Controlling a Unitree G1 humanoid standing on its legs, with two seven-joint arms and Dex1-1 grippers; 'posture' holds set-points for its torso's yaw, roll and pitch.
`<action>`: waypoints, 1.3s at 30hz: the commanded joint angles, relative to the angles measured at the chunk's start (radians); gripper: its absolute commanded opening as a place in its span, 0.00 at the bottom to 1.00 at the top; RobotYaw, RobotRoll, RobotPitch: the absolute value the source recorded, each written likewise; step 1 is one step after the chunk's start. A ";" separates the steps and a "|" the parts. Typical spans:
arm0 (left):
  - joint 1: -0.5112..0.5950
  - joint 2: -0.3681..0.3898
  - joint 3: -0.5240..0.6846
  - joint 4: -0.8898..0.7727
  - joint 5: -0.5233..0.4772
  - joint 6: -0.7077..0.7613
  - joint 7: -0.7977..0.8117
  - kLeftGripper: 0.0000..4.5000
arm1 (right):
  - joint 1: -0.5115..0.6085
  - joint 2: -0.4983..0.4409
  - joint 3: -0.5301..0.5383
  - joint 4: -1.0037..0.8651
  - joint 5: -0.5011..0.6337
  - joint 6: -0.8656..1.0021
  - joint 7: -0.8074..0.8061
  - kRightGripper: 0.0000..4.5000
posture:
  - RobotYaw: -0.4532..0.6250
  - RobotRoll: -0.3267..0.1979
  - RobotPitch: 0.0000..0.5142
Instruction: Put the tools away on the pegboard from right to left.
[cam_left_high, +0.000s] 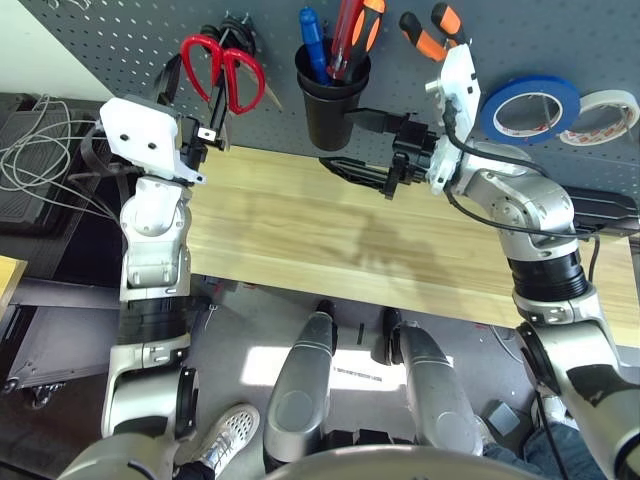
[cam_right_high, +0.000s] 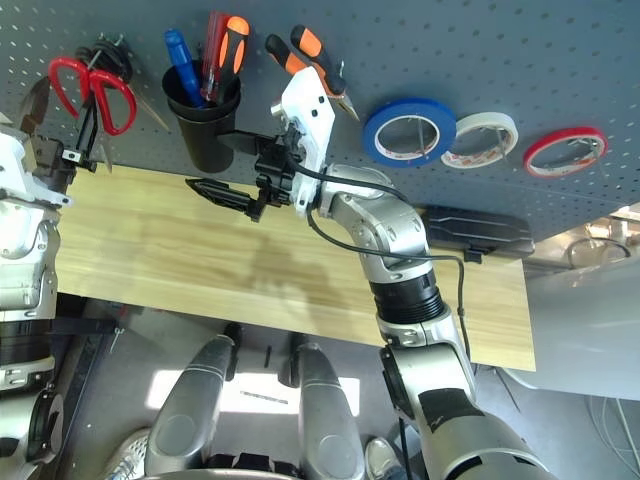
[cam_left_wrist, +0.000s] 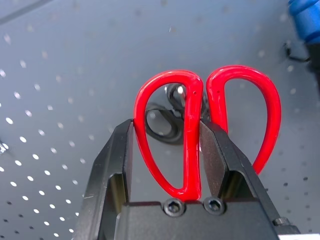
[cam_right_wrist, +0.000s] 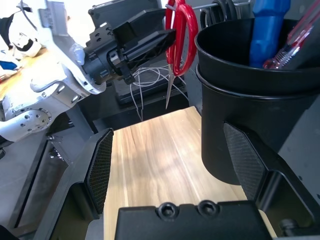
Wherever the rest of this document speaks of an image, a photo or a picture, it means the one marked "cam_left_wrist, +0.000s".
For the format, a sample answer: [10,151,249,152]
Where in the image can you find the black handled scissors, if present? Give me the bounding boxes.
[144,83,213,143]

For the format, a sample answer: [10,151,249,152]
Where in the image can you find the grey metal pegboard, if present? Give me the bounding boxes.
[0,0,320,240]

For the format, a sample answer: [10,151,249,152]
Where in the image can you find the metal scissors hook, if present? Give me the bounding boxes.
[174,84,187,111]

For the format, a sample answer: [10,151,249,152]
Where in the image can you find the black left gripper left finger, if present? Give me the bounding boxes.
[72,118,137,240]

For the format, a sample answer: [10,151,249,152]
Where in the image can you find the blue handled screwdriver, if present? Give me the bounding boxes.
[287,0,320,47]

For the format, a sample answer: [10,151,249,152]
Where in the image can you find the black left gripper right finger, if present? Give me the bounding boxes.
[199,118,301,236]

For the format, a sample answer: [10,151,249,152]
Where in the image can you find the red handled scissors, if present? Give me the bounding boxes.
[133,64,282,202]

